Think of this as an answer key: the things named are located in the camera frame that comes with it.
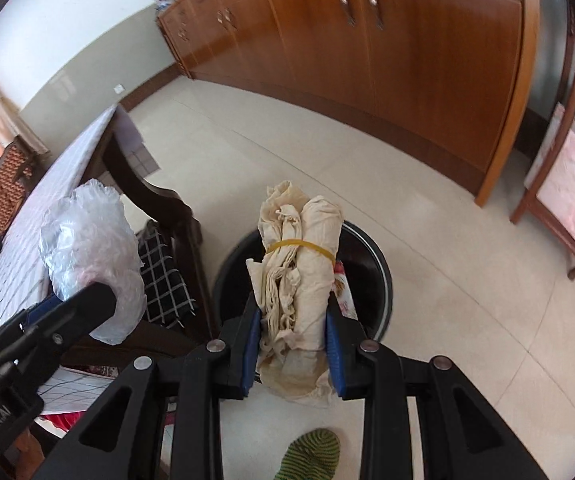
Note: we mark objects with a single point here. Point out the beige cloth bundle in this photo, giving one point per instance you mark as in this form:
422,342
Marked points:
292,286

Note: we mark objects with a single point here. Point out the wooden sideboard cabinet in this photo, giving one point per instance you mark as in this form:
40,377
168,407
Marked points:
445,81

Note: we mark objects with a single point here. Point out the red white milk carton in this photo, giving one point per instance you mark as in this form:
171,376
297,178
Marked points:
342,292

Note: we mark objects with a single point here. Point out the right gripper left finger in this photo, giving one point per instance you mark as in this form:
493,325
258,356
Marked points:
121,434

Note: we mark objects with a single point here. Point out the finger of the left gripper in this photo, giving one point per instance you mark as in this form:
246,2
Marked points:
66,325

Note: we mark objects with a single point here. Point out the green striped slipper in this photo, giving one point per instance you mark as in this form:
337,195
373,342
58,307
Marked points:
313,456

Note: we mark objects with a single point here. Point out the clear plastic bag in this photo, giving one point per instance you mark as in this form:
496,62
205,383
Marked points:
85,238

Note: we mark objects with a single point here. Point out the checkered white tablecloth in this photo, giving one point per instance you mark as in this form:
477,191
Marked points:
24,279

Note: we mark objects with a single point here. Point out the dark wooden chair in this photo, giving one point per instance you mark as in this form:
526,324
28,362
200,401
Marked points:
180,315

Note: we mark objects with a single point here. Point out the wooden carved sofa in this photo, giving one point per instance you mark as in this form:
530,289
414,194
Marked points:
19,172

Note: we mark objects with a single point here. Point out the black round trash bin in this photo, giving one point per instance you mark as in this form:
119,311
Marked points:
366,269

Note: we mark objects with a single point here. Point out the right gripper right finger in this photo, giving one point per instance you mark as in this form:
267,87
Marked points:
462,435

